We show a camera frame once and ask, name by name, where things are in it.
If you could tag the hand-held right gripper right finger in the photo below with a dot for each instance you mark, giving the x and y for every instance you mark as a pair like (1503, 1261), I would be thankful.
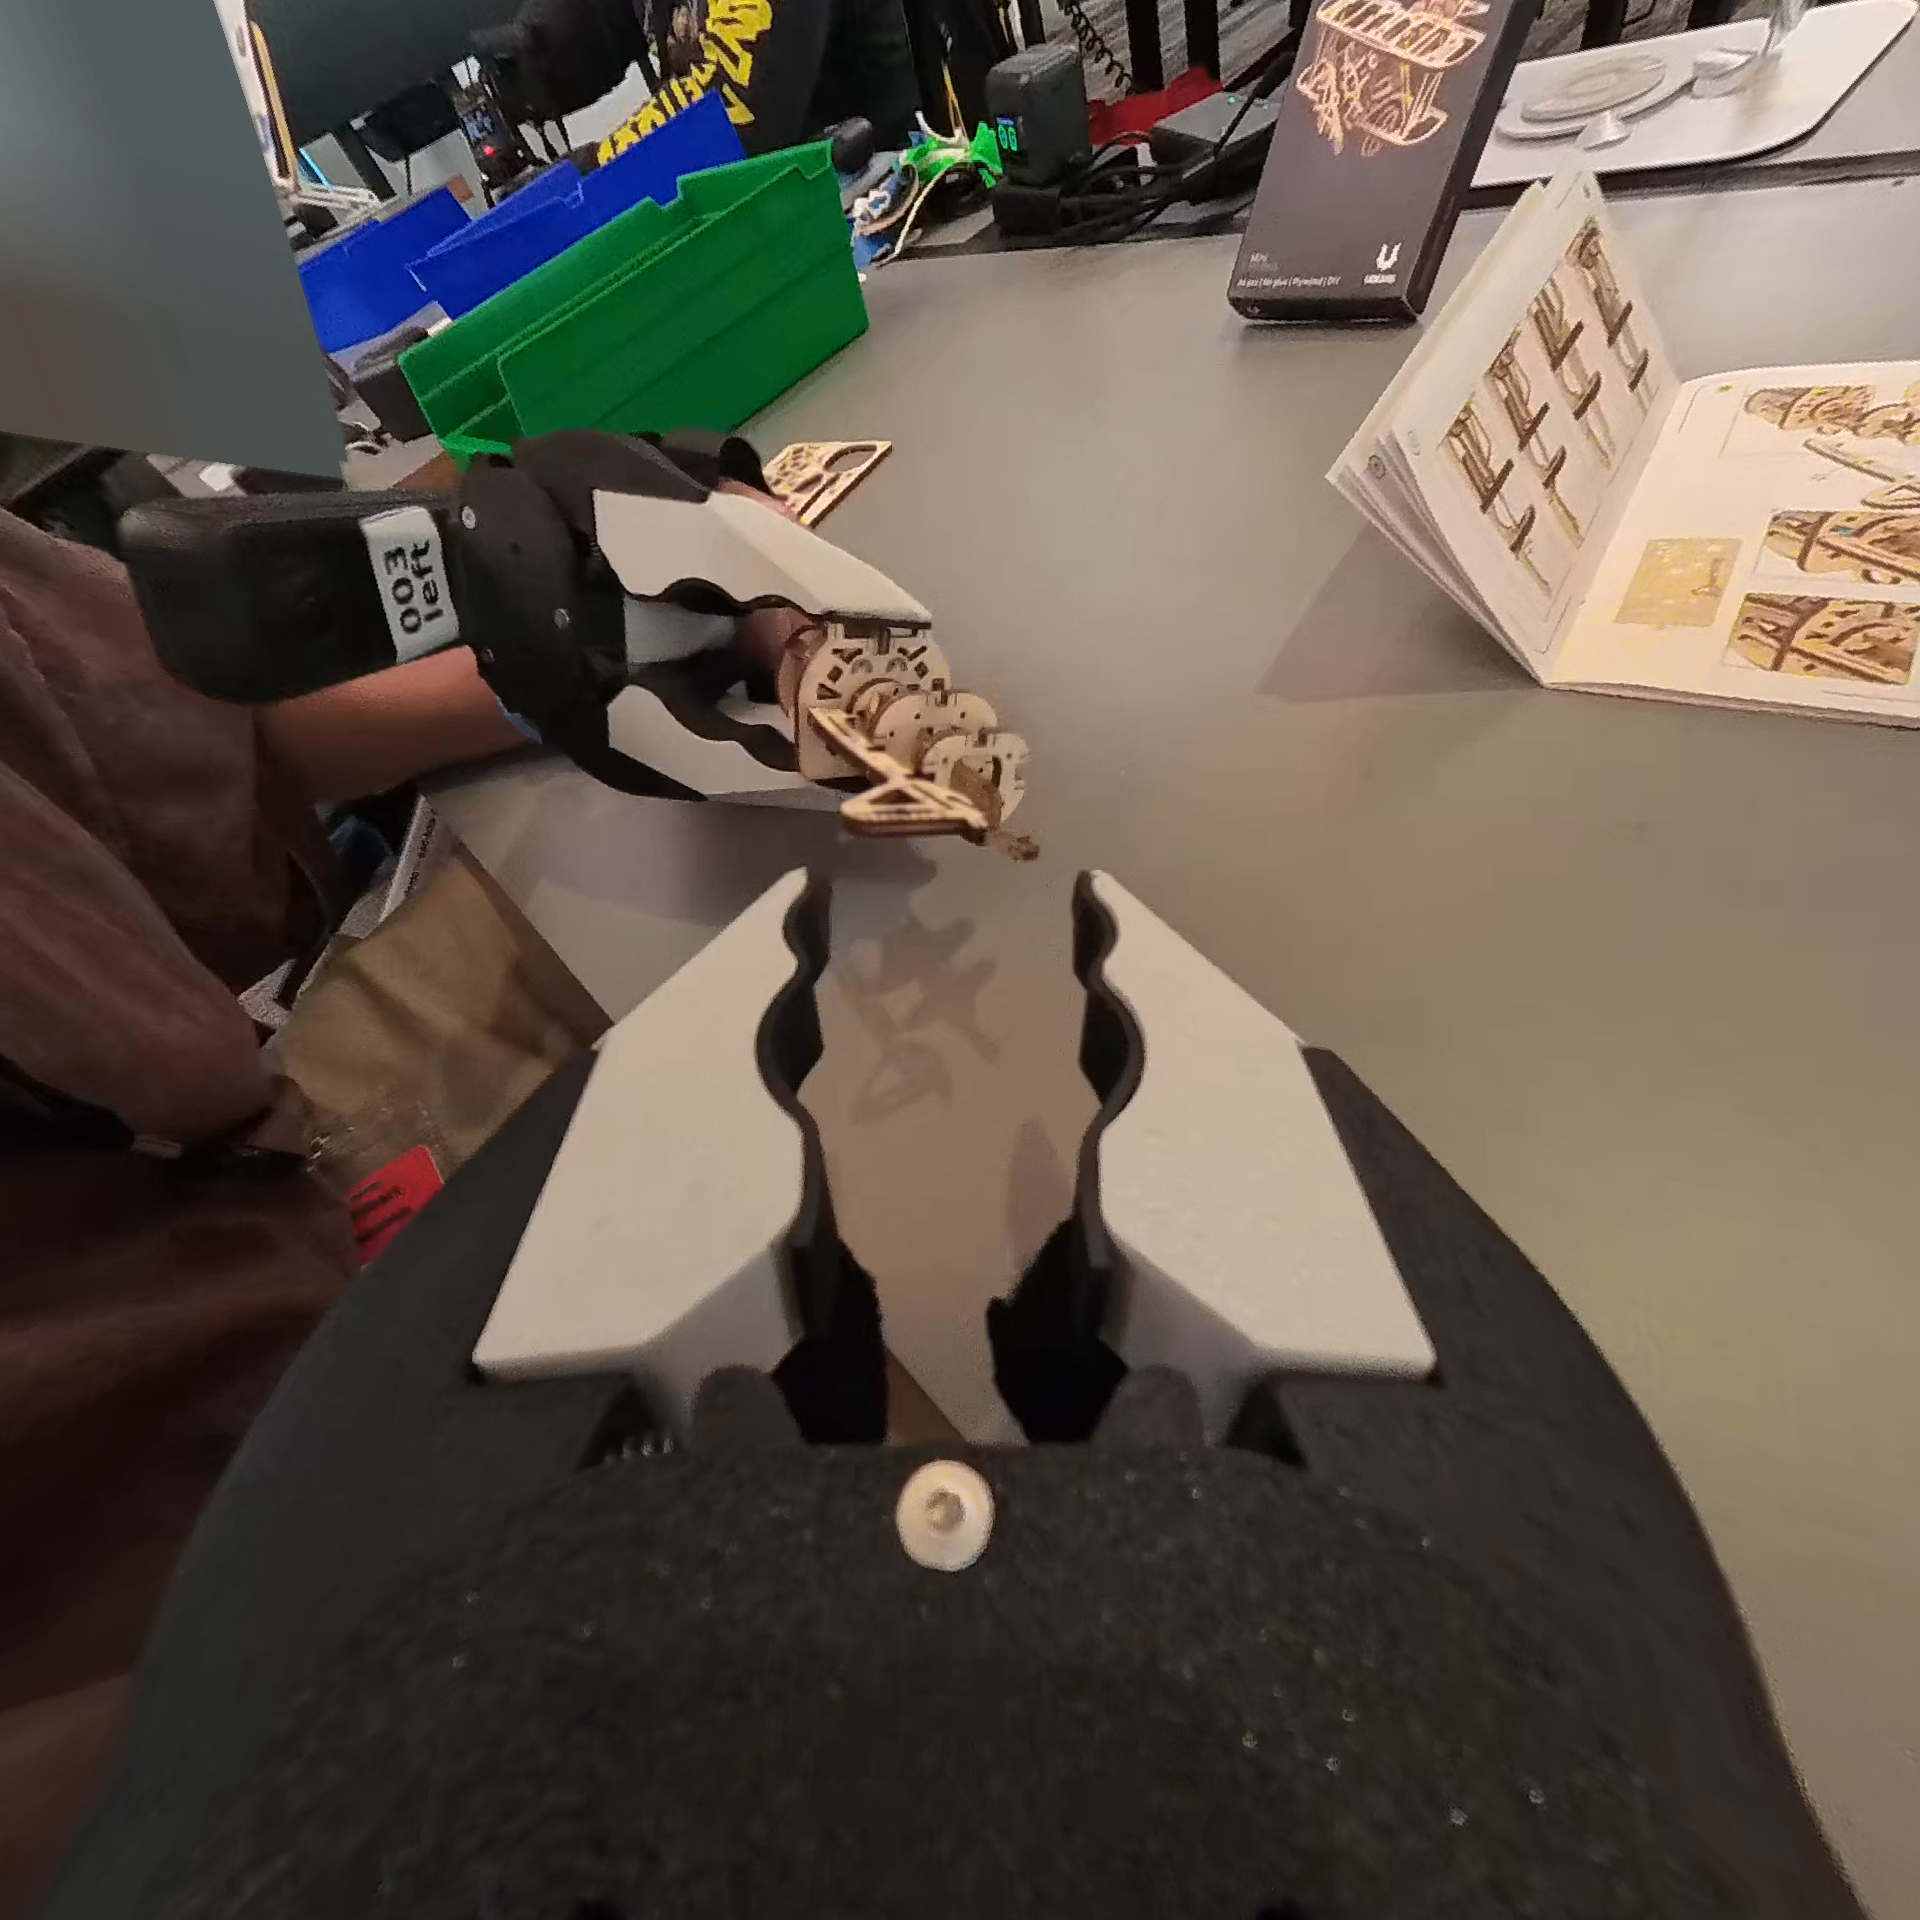
(1260, 1200)

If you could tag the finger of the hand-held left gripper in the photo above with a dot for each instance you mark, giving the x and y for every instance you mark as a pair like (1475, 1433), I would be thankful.
(705, 541)
(675, 750)

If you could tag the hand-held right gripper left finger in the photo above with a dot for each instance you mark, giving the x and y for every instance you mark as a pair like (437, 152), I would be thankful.
(660, 1200)

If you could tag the punched wooden parts sheet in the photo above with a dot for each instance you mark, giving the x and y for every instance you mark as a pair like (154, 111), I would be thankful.
(794, 481)

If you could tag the wooden model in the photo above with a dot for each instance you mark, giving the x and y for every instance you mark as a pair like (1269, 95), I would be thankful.
(900, 720)

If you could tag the person's left forearm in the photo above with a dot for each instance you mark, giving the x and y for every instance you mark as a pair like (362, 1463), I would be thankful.
(390, 734)

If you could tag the person's left hand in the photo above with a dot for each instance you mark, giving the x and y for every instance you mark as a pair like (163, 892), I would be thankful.
(772, 652)

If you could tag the blue wristband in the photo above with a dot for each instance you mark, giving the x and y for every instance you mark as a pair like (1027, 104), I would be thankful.
(523, 729)

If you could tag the large green plastic bin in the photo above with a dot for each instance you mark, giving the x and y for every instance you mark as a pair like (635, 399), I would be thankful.
(675, 345)

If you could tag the red badge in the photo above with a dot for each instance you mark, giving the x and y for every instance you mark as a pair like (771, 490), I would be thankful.
(399, 1200)

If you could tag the blue plastic bin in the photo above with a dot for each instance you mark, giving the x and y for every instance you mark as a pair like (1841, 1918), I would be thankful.
(375, 270)
(660, 151)

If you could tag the instruction booklet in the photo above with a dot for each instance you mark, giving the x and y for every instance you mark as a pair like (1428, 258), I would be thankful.
(1651, 631)

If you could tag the black kit box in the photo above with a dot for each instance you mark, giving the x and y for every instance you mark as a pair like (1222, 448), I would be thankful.
(1351, 225)

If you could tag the white round disc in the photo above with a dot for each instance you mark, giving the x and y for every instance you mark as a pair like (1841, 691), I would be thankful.
(1591, 90)

